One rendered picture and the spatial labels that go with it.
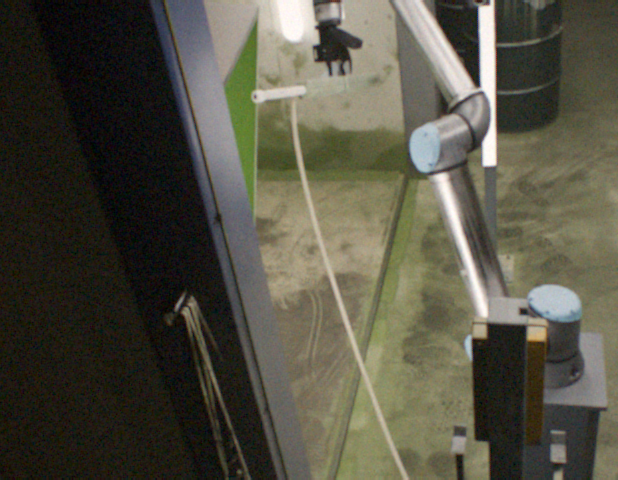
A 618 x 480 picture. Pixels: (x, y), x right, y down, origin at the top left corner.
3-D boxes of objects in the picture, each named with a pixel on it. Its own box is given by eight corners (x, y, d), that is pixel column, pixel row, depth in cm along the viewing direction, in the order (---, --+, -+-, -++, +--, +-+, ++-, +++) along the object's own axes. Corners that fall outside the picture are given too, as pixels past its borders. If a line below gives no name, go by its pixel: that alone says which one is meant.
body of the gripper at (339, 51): (331, 64, 248) (327, 24, 246) (351, 60, 242) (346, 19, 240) (313, 65, 243) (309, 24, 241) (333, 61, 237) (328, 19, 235)
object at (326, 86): (333, 81, 261) (384, 69, 244) (335, 95, 262) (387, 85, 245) (212, 97, 230) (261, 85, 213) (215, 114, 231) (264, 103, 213)
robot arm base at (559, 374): (583, 345, 247) (585, 321, 242) (585, 390, 233) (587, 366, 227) (520, 342, 253) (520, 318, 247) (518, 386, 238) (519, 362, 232)
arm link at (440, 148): (552, 364, 224) (472, 108, 209) (503, 391, 218) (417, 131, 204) (520, 354, 238) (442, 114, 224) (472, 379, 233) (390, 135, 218)
